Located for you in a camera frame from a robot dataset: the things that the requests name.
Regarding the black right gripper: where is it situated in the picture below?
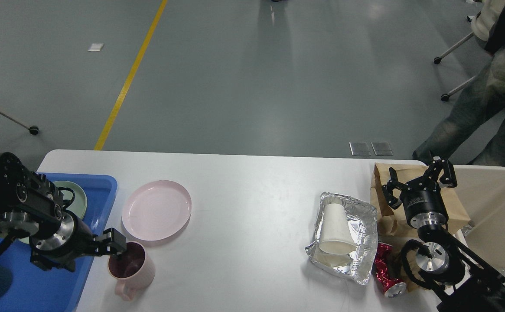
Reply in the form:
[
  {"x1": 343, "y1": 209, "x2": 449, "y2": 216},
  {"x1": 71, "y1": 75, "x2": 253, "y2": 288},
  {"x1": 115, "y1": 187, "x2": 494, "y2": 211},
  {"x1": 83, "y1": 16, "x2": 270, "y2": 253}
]
[{"x1": 382, "y1": 156, "x2": 458, "y2": 229}]

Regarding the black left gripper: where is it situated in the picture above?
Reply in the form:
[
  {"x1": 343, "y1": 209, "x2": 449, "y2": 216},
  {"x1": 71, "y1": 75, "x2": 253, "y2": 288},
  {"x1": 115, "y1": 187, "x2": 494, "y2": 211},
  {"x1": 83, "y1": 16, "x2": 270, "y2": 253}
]
[{"x1": 32, "y1": 212, "x2": 127, "y2": 273}]

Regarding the pink mug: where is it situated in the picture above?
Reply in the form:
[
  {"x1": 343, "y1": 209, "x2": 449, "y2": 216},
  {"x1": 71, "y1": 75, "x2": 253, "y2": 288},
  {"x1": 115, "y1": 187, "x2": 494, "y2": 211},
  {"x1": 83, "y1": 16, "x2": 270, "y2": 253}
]
[{"x1": 108, "y1": 241, "x2": 156, "y2": 301}]

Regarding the pink plate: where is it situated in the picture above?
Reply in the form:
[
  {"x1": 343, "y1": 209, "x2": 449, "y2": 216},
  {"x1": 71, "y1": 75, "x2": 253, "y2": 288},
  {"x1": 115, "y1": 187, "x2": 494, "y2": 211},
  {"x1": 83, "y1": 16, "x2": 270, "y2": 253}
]
[{"x1": 121, "y1": 180, "x2": 192, "y2": 241}]

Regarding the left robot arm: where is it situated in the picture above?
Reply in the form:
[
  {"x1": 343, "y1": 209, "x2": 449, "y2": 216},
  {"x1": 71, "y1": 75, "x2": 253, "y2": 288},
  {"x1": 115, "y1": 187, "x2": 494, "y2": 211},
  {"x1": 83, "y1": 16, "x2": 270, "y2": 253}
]
[{"x1": 0, "y1": 153, "x2": 127, "y2": 272}]

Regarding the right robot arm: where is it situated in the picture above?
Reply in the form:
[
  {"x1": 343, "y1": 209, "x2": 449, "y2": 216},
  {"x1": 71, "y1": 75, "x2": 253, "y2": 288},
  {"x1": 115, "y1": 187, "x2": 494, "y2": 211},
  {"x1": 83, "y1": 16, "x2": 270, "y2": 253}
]
[{"x1": 381, "y1": 156, "x2": 505, "y2": 312}]

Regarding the green plate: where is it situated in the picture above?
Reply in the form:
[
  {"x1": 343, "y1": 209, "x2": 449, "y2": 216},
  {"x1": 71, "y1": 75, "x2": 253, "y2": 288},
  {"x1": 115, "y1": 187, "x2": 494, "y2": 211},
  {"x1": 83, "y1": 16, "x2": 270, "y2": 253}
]
[{"x1": 18, "y1": 181, "x2": 88, "y2": 245}]

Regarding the brown paper bag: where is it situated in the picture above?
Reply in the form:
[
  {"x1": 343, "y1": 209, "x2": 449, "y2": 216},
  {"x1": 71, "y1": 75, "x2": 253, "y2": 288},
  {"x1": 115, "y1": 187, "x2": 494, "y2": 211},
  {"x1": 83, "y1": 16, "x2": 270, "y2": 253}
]
[{"x1": 370, "y1": 162, "x2": 471, "y2": 237}]

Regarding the floor socket plate right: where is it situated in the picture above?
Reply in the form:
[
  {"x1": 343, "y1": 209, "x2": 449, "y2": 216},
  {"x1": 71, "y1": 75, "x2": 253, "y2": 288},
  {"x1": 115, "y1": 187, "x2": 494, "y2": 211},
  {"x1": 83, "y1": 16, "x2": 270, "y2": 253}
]
[{"x1": 371, "y1": 141, "x2": 394, "y2": 156}]

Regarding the floor socket plate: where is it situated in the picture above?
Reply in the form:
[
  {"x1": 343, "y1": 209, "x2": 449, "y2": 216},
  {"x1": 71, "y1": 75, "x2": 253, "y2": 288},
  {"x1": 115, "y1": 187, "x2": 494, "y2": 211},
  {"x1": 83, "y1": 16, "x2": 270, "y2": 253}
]
[
  {"x1": 371, "y1": 141, "x2": 394, "y2": 156},
  {"x1": 349, "y1": 142, "x2": 371, "y2": 157}
]

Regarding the floor socket plate left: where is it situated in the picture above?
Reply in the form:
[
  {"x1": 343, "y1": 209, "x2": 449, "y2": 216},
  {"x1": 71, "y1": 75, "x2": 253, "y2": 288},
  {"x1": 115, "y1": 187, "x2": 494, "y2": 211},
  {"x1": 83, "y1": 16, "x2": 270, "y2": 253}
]
[{"x1": 349, "y1": 142, "x2": 371, "y2": 157}]

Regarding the beige plastic bin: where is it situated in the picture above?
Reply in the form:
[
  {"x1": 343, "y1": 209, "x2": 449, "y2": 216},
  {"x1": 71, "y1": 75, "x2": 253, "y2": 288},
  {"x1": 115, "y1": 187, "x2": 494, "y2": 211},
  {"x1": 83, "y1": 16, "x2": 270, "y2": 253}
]
[{"x1": 454, "y1": 165, "x2": 505, "y2": 274}]

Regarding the crumpled brown paper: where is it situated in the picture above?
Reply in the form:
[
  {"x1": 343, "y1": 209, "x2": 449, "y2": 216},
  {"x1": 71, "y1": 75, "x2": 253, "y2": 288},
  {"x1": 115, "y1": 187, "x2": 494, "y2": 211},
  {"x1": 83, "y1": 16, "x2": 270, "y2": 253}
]
[{"x1": 389, "y1": 250, "x2": 420, "y2": 293}]

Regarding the crushed red can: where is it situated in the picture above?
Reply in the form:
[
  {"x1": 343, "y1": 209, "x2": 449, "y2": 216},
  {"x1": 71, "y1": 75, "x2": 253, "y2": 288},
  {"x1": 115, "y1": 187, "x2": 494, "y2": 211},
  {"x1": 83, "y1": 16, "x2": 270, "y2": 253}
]
[{"x1": 372, "y1": 242, "x2": 407, "y2": 298}]

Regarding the white paper cup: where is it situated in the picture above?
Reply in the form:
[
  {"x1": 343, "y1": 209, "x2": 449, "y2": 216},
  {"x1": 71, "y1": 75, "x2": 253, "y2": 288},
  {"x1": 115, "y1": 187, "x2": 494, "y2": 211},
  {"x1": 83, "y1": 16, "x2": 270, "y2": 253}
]
[{"x1": 319, "y1": 203, "x2": 356, "y2": 256}]

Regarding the aluminium foil tray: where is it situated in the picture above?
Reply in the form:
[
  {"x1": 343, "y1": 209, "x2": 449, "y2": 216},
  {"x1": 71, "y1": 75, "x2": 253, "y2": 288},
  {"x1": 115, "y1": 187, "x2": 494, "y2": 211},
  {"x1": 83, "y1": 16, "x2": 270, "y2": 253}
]
[{"x1": 305, "y1": 192, "x2": 378, "y2": 286}]

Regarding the blue plastic tray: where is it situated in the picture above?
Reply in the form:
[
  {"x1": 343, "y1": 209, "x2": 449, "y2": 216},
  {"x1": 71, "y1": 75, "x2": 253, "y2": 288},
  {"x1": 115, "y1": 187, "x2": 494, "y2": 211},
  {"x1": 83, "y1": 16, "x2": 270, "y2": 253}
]
[{"x1": 0, "y1": 172, "x2": 117, "y2": 312}]

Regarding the person in grey jeans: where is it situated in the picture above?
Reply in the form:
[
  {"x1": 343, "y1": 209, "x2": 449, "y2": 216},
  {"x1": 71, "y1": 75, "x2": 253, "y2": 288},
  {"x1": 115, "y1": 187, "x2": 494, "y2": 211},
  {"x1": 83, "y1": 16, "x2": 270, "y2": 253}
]
[{"x1": 412, "y1": 6, "x2": 505, "y2": 167}]

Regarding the office chair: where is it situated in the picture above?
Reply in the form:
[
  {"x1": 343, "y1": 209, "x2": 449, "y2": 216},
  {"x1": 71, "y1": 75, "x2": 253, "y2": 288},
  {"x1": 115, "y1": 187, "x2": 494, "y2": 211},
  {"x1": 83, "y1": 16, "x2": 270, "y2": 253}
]
[{"x1": 433, "y1": 0, "x2": 495, "y2": 102}]

